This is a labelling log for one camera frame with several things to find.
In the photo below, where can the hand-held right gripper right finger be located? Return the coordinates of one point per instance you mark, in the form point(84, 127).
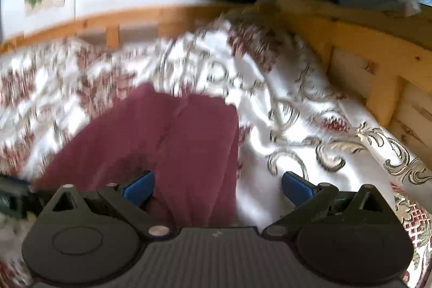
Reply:
point(297, 188)

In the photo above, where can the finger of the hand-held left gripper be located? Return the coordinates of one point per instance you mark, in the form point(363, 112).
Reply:
point(15, 188)

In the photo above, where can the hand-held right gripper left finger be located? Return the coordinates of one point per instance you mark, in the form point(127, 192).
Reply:
point(139, 188)

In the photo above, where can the maroon garment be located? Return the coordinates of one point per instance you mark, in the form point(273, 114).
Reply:
point(162, 146)

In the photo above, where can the floral white bedspread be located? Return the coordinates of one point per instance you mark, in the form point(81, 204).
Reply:
point(290, 89)

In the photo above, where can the wooden bed frame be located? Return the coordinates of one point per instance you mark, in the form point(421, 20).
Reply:
point(371, 48)

